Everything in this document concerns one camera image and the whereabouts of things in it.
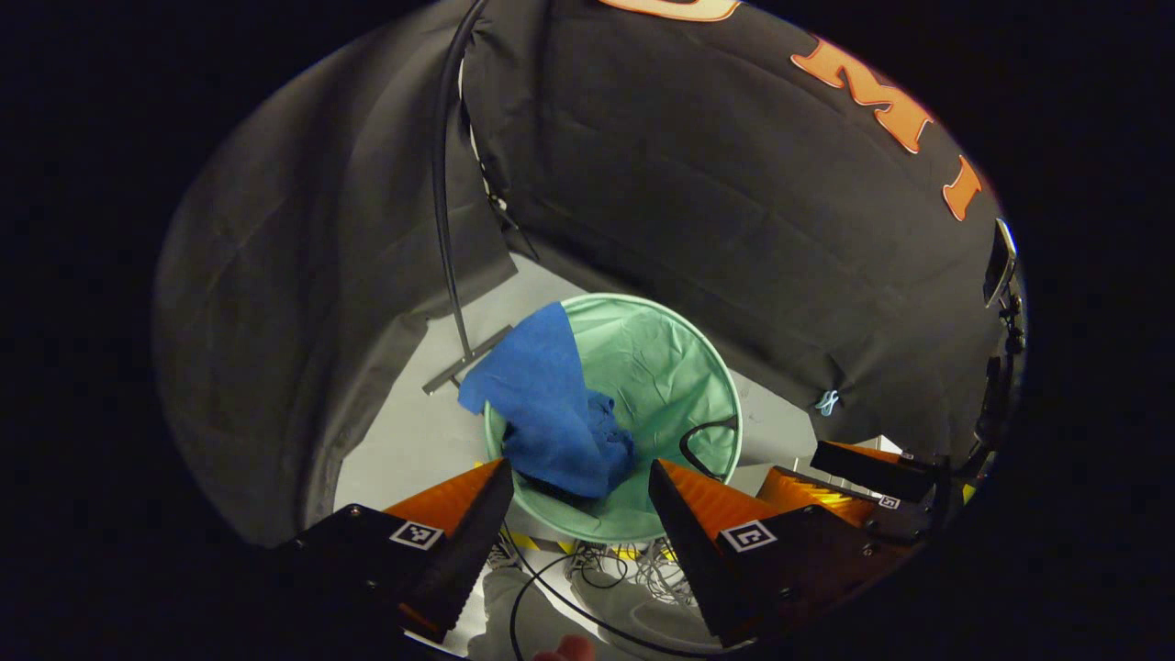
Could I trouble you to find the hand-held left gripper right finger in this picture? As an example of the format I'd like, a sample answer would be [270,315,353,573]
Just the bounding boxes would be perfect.
[648,459,919,649]

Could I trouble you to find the dark equipment stand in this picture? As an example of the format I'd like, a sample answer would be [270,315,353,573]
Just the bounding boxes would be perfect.
[973,218,1027,460]

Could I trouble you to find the white cable tangle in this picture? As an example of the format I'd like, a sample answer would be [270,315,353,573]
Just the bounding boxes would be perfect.
[569,540,691,607]

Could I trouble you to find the blue corduroy jacket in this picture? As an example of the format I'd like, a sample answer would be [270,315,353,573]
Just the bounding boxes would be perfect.
[457,301,637,499]

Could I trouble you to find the black backdrop cloth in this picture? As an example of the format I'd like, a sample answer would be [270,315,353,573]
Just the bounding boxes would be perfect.
[459,0,1011,469]
[151,0,520,552]

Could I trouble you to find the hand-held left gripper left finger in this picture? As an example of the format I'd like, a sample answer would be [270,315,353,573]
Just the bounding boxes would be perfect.
[274,457,516,645]

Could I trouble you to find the green laundry hamper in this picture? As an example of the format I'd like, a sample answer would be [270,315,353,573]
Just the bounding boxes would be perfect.
[484,293,744,543]

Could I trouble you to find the person's grey trousers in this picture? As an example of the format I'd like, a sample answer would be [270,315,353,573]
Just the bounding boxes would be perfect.
[468,567,722,661]

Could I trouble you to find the black clothes rack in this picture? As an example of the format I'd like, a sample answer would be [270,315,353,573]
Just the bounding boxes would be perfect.
[422,0,515,396]

